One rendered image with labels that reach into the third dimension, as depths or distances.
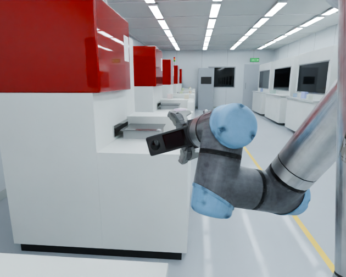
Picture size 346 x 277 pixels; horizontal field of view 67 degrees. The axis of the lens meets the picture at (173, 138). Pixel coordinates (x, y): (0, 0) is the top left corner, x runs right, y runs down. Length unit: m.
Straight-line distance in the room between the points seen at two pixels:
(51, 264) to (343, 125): 0.51
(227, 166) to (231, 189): 0.04
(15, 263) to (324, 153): 0.57
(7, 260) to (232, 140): 0.47
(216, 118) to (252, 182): 0.13
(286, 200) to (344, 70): 0.30
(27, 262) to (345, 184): 0.53
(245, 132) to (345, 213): 0.24
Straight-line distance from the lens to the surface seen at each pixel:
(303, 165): 0.46
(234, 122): 0.42
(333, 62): 6.29
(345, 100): 0.24
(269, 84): 10.42
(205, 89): 12.22
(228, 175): 0.44
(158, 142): 0.60
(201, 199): 0.44
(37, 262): 0.59
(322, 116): 0.44
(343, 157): 0.23
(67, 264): 0.56
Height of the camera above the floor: 1.29
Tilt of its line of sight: 12 degrees down
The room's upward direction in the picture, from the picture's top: straight up
